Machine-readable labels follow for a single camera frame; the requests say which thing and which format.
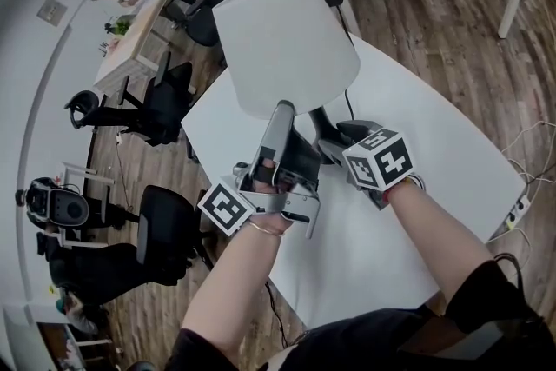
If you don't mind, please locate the wall sign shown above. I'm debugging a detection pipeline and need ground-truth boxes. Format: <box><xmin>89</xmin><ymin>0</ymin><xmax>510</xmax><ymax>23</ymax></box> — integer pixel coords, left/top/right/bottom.
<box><xmin>36</xmin><ymin>0</ymin><xmax>69</xmax><ymax>28</ymax></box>

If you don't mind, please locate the thin gold bracelet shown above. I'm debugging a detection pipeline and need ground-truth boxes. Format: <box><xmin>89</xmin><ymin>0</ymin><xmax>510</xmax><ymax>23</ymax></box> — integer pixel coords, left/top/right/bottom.
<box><xmin>248</xmin><ymin>220</ymin><xmax>287</xmax><ymax>238</ymax></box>

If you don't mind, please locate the white floor cable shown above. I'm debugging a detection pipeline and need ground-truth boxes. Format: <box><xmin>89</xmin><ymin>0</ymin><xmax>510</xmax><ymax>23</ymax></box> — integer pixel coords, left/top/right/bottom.
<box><xmin>499</xmin><ymin>119</ymin><xmax>556</xmax><ymax>205</ymax></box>

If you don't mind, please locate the person's left forearm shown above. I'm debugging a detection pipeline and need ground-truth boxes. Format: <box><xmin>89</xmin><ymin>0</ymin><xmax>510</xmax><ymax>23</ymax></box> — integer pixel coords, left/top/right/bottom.
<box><xmin>180</xmin><ymin>215</ymin><xmax>288</xmax><ymax>368</ymax></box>

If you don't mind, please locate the white shade table lamp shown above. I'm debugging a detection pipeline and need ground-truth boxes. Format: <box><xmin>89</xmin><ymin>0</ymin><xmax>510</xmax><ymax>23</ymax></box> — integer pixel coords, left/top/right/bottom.
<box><xmin>211</xmin><ymin>0</ymin><xmax>361</xmax><ymax>144</ymax></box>

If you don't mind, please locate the white power strip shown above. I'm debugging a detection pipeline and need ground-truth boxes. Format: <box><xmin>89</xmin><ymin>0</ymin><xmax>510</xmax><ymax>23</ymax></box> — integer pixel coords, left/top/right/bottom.
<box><xmin>503</xmin><ymin>194</ymin><xmax>533</xmax><ymax>231</ymax></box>

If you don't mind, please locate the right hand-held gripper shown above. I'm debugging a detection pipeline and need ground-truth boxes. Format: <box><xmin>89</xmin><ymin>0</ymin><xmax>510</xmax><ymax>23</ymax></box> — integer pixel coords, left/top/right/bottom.
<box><xmin>318</xmin><ymin>119</ymin><xmax>417</xmax><ymax>212</ymax></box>

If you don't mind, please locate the white metal frame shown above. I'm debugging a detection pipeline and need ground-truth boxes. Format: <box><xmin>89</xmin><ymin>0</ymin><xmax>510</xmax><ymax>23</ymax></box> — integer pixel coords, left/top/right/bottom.
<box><xmin>58</xmin><ymin>160</ymin><xmax>116</xmax><ymax>251</ymax></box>

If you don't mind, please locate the light wooden desk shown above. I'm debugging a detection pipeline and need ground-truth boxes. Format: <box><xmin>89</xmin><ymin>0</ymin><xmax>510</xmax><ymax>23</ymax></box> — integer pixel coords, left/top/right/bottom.
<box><xmin>93</xmin><ymin>0</ymin><xmax>182</xmax><ymax>97</ymax></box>

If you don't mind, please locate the white square table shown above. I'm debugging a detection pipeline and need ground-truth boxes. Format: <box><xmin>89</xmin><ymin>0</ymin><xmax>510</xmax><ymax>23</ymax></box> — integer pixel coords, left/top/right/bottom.
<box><xmin>180</xmin><ymin>32</ymin><xmax>527</xmax><ymax>329</ymax></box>

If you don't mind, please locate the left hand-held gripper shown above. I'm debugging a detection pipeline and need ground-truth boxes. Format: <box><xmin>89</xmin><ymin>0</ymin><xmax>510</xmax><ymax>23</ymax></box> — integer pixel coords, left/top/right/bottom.
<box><xmin>197</xmin><ymin>99</ymin><xmax>322</xmax><ymax>240</ymax></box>

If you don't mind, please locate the person's right forearm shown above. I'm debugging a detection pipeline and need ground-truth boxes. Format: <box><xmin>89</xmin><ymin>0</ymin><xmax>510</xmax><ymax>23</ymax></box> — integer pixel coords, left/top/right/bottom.
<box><xmin>384</xmin><ymin>182</ymin><xmax>496</xmax><ymax>312</ymax></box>

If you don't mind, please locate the person's black shirt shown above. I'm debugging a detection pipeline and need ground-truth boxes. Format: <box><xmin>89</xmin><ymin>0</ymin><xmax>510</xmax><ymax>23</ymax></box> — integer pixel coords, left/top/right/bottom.
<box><xmin>164</xmin><ymin>260</ymin><xmax>556</xmax><ymax>371</ymax></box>

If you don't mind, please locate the black lamp cable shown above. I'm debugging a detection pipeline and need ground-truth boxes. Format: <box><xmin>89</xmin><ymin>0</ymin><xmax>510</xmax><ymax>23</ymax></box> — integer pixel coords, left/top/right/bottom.
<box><xmin>299</xmin><ymin>0</ymin><xmax>356</xmax><ymax>122</ymax></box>

